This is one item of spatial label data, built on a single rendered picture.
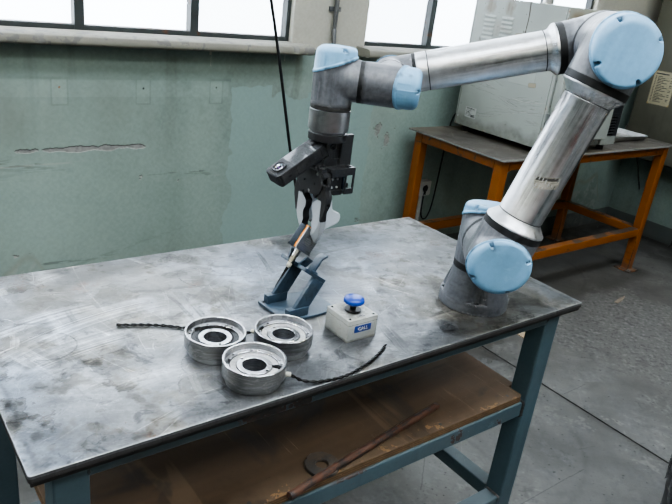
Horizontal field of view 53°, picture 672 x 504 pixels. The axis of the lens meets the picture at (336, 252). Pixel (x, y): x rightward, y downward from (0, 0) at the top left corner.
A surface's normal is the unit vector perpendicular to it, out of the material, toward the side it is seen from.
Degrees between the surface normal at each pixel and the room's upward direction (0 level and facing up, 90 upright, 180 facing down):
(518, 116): 87
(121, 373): 0
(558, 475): 0
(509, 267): 97
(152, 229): 90
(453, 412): 0
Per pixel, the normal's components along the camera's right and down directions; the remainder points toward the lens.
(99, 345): 0.11, -0.92
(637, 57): -0.04, 0.25
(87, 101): 0.59, 0.36
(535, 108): -0.82, 0.13
